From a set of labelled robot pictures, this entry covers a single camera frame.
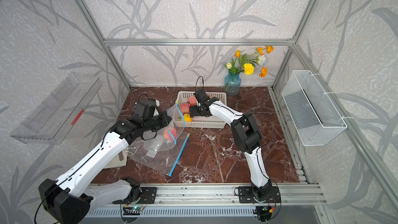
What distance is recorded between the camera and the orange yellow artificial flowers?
950mm

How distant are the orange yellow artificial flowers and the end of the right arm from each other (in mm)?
278

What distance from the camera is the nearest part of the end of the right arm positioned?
722mm
